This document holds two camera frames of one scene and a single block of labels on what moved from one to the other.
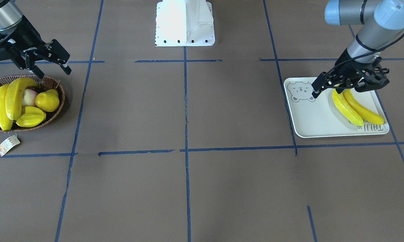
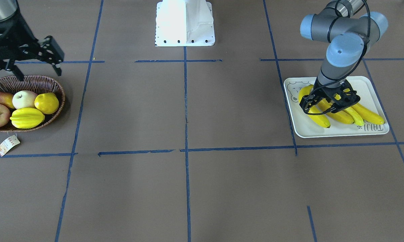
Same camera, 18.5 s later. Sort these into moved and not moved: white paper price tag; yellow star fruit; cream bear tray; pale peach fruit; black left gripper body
Moved: black left gripper body
Not moved: yellow star fruit; cream bear tray; white paper price tag; pale peach fruit
